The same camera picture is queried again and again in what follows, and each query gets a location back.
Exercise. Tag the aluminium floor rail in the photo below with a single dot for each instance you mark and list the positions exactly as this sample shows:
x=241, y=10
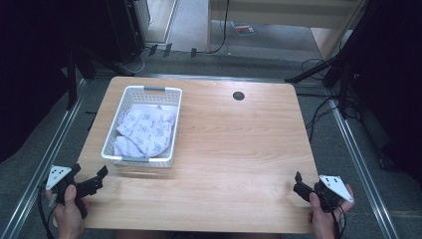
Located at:
x=42, y=166
x=360, y=166

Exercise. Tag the red and grey booklet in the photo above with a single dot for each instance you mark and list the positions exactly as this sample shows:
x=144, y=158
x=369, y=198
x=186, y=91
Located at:
x=244, y=29

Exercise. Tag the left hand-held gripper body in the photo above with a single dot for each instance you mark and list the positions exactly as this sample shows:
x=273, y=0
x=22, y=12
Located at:
x=57, y=176

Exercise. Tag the person's left hand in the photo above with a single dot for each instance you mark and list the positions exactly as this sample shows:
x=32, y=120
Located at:
x=68, y=215

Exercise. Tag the white patterned cloth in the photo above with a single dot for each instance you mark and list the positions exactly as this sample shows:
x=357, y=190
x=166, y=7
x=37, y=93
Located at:
x=149, y=130

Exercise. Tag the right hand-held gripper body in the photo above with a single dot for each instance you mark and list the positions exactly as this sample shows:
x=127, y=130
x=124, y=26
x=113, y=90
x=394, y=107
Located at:
x=335, y=187

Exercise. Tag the person's right hand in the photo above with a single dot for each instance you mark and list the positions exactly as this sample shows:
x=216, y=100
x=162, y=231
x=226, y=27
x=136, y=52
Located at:
x=320, y=220

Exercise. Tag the black metal stand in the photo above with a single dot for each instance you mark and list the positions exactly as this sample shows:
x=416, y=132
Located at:
x=71, y=83

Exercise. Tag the black computer case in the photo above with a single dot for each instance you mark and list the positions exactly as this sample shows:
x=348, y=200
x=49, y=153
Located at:
x=123, y=30

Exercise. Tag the white plastic perforated basket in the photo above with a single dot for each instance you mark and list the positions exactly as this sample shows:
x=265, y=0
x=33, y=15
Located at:
x=132, y=94

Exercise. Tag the black floor bracket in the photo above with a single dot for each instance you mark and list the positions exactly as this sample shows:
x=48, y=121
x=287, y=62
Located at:
x=193, y=52
x=153, y=49
x=167, y=49

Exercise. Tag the round black table grommet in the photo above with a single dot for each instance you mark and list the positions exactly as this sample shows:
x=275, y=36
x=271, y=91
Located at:
x=238, y=96

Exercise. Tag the light wooden furniture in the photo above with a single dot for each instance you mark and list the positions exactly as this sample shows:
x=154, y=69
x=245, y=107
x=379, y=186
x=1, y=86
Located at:
x=265, y=13

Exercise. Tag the dark curtain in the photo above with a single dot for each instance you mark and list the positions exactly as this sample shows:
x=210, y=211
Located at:
x=391, y=83
x=33, y=66

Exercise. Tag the black tripod stand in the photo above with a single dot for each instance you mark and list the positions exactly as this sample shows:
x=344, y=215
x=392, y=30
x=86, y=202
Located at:
x=310, y=70

